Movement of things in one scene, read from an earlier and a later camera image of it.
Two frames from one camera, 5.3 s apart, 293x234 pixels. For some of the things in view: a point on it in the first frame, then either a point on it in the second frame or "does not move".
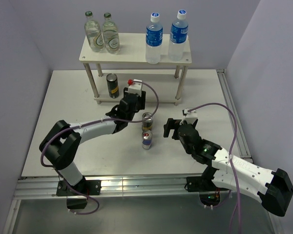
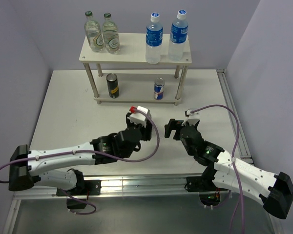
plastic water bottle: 154,39 does not move
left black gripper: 141,100 to 146,130
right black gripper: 172,124 does not move
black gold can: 113,84 does not move
